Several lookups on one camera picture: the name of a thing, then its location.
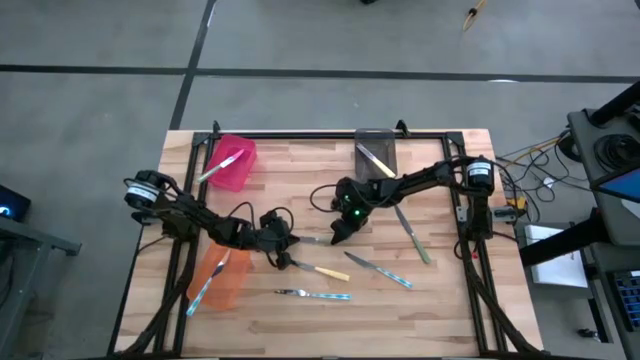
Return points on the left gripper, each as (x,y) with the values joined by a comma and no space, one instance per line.
(252,237)

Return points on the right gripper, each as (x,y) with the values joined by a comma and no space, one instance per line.
(357,197)

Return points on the blue white patterned knife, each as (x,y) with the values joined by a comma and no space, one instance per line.
(387,274)
(202,292)

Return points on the blue white patterned fork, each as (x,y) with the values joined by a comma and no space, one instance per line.
(325,296)

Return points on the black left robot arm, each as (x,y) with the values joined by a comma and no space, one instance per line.
(200,217)

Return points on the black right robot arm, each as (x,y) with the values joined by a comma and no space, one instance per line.
(425,177)

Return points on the orange plastic bin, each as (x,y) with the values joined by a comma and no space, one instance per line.
(235,280)

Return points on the pink-red plastic bin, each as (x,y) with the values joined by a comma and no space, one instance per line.
(240,175)

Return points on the grey translucent plastic bin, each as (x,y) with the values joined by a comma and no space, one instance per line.
(380,142)

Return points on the black table clamp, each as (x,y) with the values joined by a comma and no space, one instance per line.
(216,127)
(402,127)

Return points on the yellow black connector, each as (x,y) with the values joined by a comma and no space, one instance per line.
(517,203)

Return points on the small white floor object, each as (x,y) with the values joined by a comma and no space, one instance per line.
(548,182)

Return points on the black slanted beam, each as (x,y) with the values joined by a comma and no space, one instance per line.
(555,245)
(617,102)

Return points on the white box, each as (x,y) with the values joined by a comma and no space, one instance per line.
(555,270)

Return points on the grey metal cart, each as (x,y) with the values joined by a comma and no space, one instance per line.
(45,240)

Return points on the grey desk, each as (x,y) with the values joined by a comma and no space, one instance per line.
(585,150)

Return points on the small black floor object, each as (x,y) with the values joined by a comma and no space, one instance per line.
(587,334)

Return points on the black device with blue light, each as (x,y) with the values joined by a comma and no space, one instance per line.
(17,200)

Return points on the blue panel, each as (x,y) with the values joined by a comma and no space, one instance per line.
(625,187)

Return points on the blue keyed device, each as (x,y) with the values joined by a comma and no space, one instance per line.
(631,300)

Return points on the black aluminium table frame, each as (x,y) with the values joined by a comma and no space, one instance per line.
(325,135)

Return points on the silver metal bracket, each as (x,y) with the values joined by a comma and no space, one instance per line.
(461,214)
(504,215)

